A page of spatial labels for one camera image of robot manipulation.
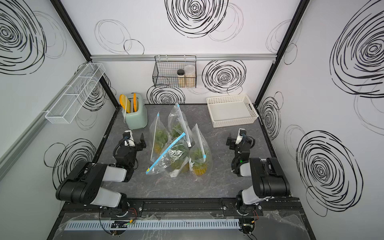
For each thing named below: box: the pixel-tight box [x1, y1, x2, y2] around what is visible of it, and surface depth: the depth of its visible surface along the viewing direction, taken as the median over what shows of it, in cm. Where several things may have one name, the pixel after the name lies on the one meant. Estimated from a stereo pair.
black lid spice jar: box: [177, 69, 185, 77], surface depth 86 cm
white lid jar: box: [184, 64, 196, 88], surface depth 86 cm
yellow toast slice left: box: [119, 94, 131, 113], surface depth 95 cm
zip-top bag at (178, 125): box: [167, 103, 195, 148], surface depth 82 cm
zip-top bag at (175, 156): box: [145, 132, 190, 175], surface depth 70 cm
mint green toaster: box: [121, 92, 148, 130], surface depth 99 cm
